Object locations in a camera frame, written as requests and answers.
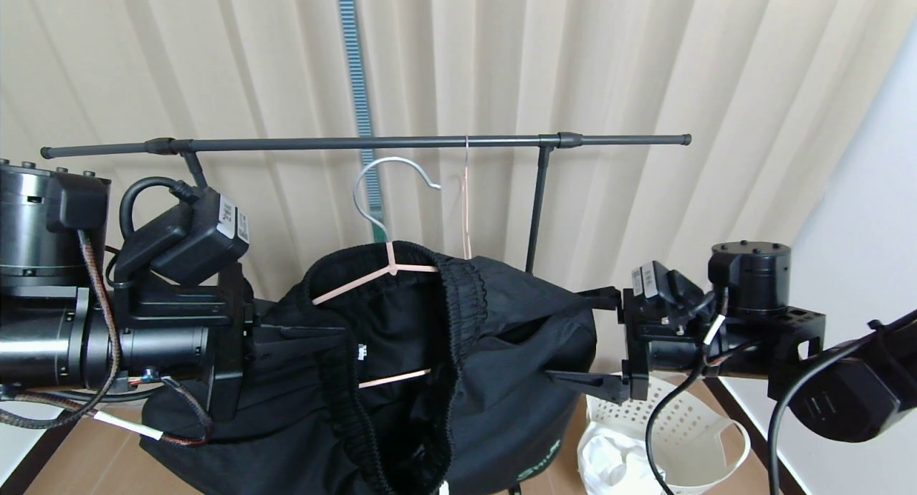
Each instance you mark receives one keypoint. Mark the beige curtain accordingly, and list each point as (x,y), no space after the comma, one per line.
(645,65)

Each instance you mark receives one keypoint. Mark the black clothes rack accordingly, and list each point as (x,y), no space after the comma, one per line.
(358,143)

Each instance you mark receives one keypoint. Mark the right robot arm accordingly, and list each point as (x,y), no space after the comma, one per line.
(749,273)

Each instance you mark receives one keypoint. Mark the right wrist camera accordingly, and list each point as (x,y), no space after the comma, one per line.
(655,280)

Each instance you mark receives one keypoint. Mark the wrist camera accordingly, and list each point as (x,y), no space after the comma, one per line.
(655,280)
(193,244)

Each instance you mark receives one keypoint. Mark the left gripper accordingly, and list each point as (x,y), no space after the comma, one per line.
(165,352)

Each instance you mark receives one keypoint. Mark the pink clothes hanger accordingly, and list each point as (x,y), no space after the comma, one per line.
(392,268)
(466,215)

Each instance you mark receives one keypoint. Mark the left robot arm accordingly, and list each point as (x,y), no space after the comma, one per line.
(29,230)

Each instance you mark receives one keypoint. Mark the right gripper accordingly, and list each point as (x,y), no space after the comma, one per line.
(673,352)

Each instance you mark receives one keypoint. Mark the white shirt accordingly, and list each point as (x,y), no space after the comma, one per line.
(609,459)

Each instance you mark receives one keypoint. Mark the black shorts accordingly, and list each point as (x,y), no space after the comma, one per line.
(516,352)

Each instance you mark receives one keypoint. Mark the white laundry basket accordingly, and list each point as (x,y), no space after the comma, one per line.
(698,423)

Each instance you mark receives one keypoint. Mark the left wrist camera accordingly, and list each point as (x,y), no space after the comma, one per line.
(193,244)

